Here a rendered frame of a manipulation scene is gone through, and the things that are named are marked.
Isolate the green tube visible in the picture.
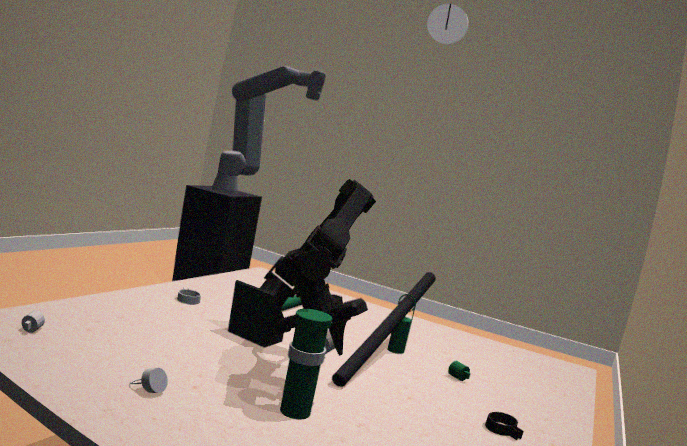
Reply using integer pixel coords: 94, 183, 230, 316
281, 295, 302, 311

